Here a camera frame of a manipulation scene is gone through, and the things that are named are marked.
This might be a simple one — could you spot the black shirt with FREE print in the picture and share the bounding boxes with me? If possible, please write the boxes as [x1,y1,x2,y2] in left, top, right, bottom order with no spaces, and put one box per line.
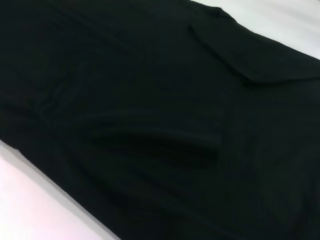
[0,0,320,240]

